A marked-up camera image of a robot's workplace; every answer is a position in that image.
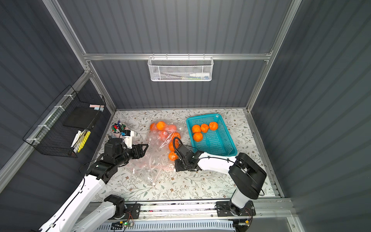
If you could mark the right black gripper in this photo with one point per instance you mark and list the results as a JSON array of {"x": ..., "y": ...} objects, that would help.
[{"x": 182, "y": 158}]

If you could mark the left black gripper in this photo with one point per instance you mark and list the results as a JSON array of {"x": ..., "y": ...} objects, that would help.
[{"x": 136, "y": 151}]

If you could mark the clear pink-dotted zip-top bag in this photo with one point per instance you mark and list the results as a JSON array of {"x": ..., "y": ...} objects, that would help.
[{"x": 156, "y": 160}]

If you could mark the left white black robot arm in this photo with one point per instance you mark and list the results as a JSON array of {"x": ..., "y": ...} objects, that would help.
[{"x": 95, "y": 178}]

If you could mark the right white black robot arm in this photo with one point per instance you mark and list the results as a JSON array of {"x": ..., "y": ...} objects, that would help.
[{"x": 246, "y": 174}]

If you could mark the pink pen cup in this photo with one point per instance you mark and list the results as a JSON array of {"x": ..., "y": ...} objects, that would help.
[{"x": 118, "y": 128}]

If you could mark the teal plastic basket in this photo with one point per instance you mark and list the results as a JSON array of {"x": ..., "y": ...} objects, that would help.
[{"x": 216, "y": 142}]

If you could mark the yellow marker in basket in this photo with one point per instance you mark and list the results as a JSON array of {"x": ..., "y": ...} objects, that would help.
[{"x": 81, "y": 141}]

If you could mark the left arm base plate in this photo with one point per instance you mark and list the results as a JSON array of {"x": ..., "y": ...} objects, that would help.
[{"x": 125, "y": 211}]

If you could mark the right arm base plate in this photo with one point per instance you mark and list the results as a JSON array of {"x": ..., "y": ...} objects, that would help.
[{"x": 227, "y": 209}]

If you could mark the black wire wall basket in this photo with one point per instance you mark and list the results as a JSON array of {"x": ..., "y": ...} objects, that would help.
[{"x": 57, "y": 134}]

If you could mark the white wire wall basket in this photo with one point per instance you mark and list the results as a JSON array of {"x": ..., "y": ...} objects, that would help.
[{"x": 177, "y": 69}]

